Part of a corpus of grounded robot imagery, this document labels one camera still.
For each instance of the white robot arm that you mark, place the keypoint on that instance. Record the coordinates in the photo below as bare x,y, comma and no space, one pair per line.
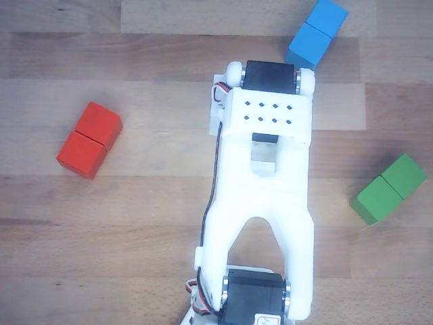
264,196

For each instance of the long blue block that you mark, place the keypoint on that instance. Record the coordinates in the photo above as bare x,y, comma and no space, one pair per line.
314,37

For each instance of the long red block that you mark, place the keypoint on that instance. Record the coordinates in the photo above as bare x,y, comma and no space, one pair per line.
88,142

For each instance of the long green block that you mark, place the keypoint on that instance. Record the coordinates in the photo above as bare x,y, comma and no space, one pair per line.
389,189

